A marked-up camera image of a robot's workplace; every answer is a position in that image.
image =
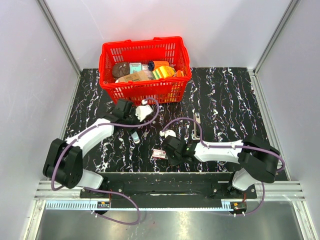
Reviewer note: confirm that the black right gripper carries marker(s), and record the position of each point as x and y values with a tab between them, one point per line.
173	162

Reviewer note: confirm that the red white staple box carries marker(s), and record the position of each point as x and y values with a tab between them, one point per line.
157	153

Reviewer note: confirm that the white silver staple remover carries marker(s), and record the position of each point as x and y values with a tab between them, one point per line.
135	137

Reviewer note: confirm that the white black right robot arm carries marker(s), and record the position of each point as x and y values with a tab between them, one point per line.
257	159

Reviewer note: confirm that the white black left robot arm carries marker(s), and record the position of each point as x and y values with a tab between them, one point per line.
64	161

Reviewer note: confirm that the red plastic shopping basket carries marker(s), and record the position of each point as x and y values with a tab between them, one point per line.
168	90

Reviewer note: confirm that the orange snack packet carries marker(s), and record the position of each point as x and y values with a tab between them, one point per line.
178	74

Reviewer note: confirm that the yellow green striped box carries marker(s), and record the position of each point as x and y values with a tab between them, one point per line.
163	72

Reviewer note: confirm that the brown cardboard box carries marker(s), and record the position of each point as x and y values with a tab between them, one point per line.
134	77

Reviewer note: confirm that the orange blue cylinder can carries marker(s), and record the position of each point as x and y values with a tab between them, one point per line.
154	64

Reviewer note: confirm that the teal card box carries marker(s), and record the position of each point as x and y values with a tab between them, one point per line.
135	67

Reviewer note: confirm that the brown round cookie pack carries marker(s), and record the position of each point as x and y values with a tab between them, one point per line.
120	69

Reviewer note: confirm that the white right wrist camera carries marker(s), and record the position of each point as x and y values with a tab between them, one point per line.
166	133

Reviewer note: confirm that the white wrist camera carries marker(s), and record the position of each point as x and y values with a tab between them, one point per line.
166	133
143	111

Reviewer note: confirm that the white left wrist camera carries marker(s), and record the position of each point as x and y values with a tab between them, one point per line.
143	111

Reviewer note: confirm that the aluminium ruler rail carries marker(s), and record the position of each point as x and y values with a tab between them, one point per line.
144	204

